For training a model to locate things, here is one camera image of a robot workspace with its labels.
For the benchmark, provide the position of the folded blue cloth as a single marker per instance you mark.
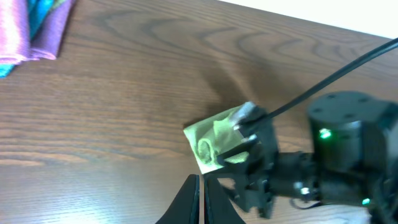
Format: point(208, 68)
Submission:
point(31, 30)

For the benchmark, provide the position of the folded purple cloth underneath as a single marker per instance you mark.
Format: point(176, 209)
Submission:
point(47, 21)

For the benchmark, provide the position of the folded purple cloth on top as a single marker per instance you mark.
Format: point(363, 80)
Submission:
point(15, 43)

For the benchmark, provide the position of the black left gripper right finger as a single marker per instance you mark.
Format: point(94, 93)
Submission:
point(218, 208)

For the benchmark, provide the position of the green microfiber cloth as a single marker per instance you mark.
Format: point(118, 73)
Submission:
point(215, 135)

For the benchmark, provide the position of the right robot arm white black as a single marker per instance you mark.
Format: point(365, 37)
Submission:
point(354, 158)

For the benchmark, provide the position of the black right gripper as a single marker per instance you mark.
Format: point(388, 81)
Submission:
point(267, 172)

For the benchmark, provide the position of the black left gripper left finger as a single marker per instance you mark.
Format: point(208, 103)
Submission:
point(185, 207)

